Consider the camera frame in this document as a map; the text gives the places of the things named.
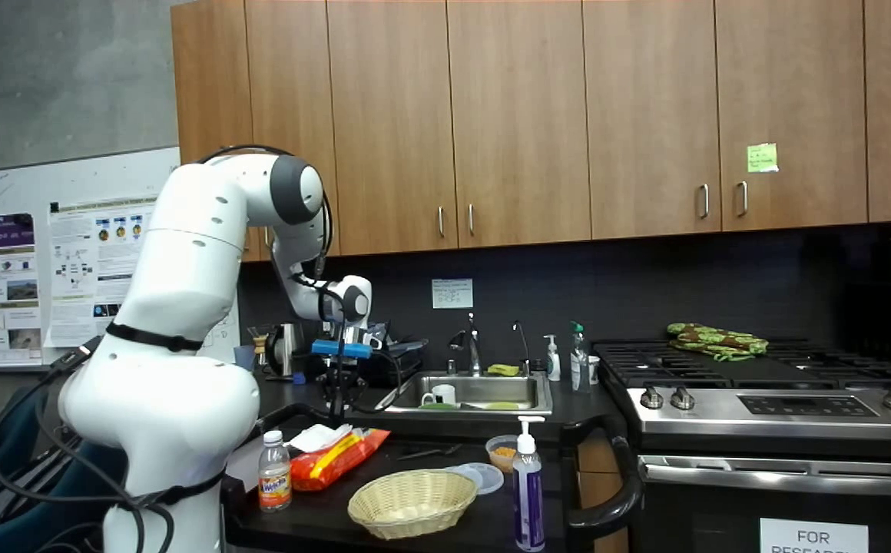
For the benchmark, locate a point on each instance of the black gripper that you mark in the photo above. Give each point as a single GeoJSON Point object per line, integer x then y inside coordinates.
{"type": "Point", "coordinates": [341, 376]}

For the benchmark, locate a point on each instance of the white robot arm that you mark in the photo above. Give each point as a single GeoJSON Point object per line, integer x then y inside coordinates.
{"type": "Point", "coordinates": [189, 264]}

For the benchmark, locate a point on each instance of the orange chip bag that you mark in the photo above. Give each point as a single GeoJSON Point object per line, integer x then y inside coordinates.
{"type": "Point", "coordinates": [350, 465]}

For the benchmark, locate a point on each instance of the white mug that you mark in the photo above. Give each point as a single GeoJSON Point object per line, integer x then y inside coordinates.
{"type": "Point", "coordinates": [437, 394]}

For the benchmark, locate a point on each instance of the plastic bottle orange liquid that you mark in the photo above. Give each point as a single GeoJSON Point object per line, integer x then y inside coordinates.
{"type": "Point", "coordinates": [274, 479]}

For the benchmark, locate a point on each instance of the black utility cart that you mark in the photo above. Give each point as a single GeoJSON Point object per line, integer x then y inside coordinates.
{"type": "Point", "coordinates": [311, 517]}

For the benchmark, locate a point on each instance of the printed paper sheet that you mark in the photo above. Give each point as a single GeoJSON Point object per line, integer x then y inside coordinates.
{"type": "Point", "coordinates": [241, 465]}

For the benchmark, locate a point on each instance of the woven wicker basket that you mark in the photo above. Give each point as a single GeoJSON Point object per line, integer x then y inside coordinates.
{"type": "Point", "coordinates": [411, 503]}

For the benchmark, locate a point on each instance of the chrome faucet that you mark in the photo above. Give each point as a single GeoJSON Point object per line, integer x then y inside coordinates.
{"type": "Point", "coordinates": [475, 355]}

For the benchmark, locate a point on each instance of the clear plastic lid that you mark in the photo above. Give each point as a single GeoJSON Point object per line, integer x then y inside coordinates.
{"type": "Point", "coordinates": [477, 479]}

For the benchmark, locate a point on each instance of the steel sink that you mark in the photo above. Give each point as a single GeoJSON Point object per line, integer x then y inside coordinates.
{"type": "Point", "coordinates": [502, 394]}

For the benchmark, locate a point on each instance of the yellow sponge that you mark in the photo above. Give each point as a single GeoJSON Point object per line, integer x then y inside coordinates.
{"type": "Point", "coordinates": [502, 369]}

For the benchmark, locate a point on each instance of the purple pump bottle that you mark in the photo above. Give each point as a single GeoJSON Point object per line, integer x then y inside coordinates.
{"type": "Point", "coordinates": [531, 502]}

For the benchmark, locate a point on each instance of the white soap dispenser bottle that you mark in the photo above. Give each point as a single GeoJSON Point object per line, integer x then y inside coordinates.
{"type": "Point", "coordinates": [550, 360]}

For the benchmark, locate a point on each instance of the clear spray bottle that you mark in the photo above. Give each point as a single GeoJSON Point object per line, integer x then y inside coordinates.
{"type": "Point", "coordinates": [580, 362]}

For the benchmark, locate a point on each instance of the white cup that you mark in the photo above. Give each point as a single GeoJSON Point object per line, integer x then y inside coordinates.
{"type": "Point", "coordinates": [594, 369]}

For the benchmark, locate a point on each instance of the white research poster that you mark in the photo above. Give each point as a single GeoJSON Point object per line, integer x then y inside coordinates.
{"type": "Point", "coordinates": [98, 270]}

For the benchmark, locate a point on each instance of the blue office chair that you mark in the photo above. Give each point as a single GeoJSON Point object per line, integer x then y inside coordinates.
{"type": "Point", "coordinates": [26, 508]}

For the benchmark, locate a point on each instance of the whiteboard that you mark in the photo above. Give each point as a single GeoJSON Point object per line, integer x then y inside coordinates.
{"type": "Point", "coordinates": [65, 179]}

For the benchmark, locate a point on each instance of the wooden upper cabinets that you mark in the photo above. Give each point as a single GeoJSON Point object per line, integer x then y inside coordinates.
{"type": "Point", "coordinates": [569, 111]}

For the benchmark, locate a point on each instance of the steel gas stove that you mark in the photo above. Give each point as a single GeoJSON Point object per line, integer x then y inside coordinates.
{"type": "Point", "coordinates": [772, 431]}

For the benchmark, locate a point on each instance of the white oven sign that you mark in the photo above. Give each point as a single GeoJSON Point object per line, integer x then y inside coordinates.
{"type": "Point", "coordinates": [814, 536]}

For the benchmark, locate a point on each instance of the small sticky note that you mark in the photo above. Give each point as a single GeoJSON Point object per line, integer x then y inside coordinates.
{"type": "Point", "coordinates": [763, 156]}

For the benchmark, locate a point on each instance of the small white wall notice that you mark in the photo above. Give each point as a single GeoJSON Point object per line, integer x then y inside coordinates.
{"type": "Point", "coordinates": [453, 292]}

